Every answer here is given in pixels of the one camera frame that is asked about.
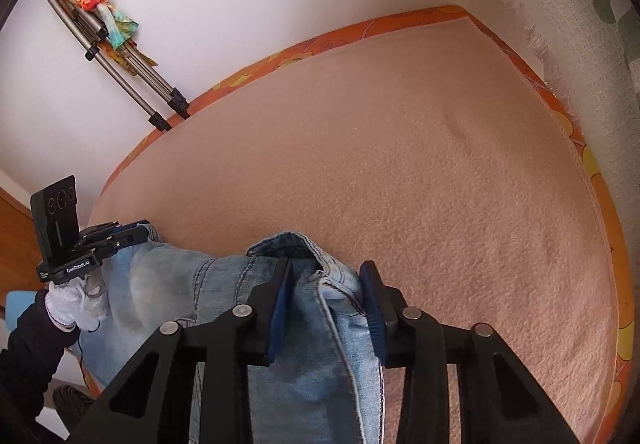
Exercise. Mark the left dark sleeve forearm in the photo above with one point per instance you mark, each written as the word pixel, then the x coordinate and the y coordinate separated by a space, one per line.
pixel 35 349

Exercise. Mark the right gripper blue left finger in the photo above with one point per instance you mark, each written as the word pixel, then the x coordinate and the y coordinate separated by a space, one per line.
pixel 280 297

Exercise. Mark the blue chair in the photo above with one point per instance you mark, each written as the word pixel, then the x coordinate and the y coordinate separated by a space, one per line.
pixel 17 302

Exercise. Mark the left white gloved hand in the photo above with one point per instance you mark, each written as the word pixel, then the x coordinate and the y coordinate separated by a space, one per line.
pixel 80 303

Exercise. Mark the colourful hanging fabric ornament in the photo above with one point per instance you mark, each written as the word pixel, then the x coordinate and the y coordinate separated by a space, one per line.
pixel 117 29

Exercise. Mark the wooden door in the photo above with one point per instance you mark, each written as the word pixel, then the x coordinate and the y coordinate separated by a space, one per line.
pixel 19 252

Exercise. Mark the light blue denim jeans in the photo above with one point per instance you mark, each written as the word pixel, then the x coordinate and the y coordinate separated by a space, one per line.
pixel 182 354

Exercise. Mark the orange floral mattress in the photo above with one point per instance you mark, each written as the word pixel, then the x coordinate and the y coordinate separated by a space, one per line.
pixel 600 203

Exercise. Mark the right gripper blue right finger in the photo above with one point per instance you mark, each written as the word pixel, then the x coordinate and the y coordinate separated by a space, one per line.
pixel 374 299

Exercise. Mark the green white patterned cushion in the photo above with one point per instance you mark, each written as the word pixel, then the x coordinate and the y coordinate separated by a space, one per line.
pixel 589 50

